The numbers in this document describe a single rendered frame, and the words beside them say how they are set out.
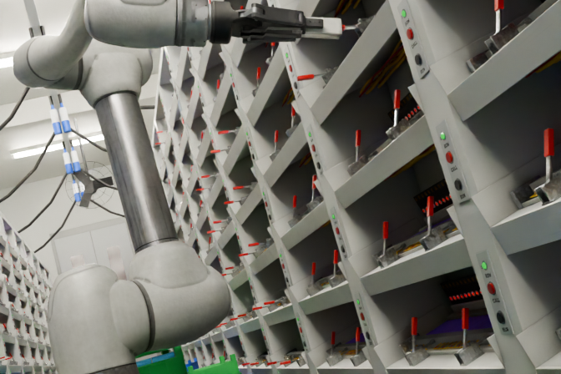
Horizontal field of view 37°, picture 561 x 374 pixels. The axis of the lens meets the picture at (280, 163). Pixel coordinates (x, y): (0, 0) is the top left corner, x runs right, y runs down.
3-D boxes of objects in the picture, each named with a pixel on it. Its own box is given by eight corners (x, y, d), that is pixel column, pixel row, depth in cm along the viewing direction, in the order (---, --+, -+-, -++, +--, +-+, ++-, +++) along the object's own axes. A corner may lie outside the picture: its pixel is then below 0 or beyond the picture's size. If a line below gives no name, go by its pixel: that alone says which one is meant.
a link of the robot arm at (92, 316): (48, 387, 171) (27, 283, 176) (130, 367, 182) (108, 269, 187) (73, 377, 159) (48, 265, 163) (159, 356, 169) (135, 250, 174)
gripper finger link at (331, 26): (302, 17, 151) (303, 16, 150) (341, 20, 152) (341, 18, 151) (303, 33, 150) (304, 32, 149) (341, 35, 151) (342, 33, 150)
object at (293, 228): (334, 216, 198) (304, 166, 199) (287, 250, 256) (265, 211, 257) (403, 175, 203) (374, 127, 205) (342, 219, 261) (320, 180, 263)
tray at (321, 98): (402, 21, 134) (371, -28, 136) (320, 125, 192) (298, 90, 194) (499, -30, 140) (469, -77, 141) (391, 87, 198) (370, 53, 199)
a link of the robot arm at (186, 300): (131, 362, 181) (219, 341, 194) (159, 343, 169) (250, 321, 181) (50, 54, 204) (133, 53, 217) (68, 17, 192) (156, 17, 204)
